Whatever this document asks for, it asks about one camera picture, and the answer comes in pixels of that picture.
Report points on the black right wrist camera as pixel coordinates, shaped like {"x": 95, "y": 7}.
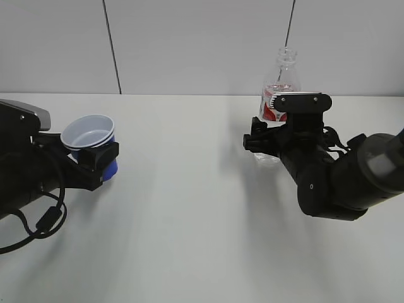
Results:
{"x": 301, "y": 111}

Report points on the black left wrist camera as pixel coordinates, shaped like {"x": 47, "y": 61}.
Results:
{"x": 19, "y": 122}

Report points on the clear Wahaha water bottle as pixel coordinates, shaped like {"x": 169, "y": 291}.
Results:
{"x": 282, "y": 79}

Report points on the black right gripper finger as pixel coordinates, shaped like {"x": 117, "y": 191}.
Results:
{"x": 264, "y": 138}

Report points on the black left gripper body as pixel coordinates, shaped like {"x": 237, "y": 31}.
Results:
{"x": 25, "y": 174}

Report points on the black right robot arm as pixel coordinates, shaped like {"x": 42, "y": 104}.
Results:
{"x": 382, "y": 160}

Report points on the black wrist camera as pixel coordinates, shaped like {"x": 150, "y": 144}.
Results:
{"x": 19, "y": 122}
{"x": 301, "y": 111}

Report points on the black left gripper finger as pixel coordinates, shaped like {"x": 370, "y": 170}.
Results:
{"x": 87, "y": 172}
{"x": 49, "y": 141}

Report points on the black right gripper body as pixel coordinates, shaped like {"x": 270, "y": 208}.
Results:
{"x": 331, "y": 182}

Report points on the blue paper cup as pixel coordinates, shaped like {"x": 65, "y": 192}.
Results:
{"x": 89, "y": 132}

